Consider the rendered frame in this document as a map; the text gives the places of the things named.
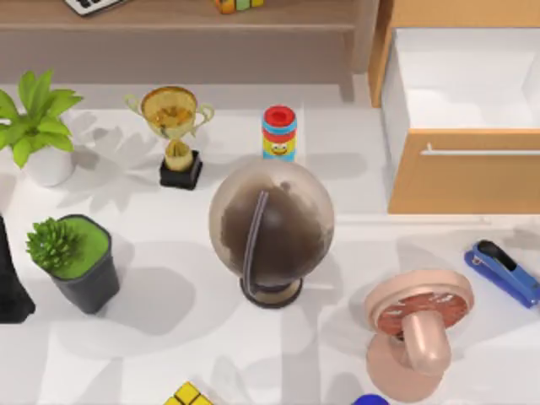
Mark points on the brown globe on stand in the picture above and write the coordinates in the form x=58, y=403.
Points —
x=274, y=219

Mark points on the yellow puzzle cube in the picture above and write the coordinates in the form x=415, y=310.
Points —
x=187, y=395

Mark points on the green plant in black pot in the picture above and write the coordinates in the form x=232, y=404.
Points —
x=80, y=270

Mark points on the wooden open shelf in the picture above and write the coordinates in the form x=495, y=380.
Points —
x=177, y=46

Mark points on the blue stapler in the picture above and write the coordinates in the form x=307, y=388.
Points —
x=506, y=270

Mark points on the leafy plant in white pot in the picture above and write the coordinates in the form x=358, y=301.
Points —
x=34, y=126

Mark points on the white open drawer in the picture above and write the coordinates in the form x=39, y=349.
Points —
x=464, y=80

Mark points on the multicoloured puzzle cube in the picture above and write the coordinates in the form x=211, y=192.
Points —
x=238, y=5

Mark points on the blue round object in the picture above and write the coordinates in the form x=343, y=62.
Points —
x=368, y=400

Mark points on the gold trophy with black base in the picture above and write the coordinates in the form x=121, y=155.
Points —
x=174, y=122

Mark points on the pink desk fan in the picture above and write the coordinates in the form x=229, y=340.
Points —
x=415, y=337

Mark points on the pale wooden drawer front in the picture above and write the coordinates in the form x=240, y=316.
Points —
x=468, y=177

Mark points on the white calculator with black keys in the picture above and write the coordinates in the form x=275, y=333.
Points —
x=93, y=5

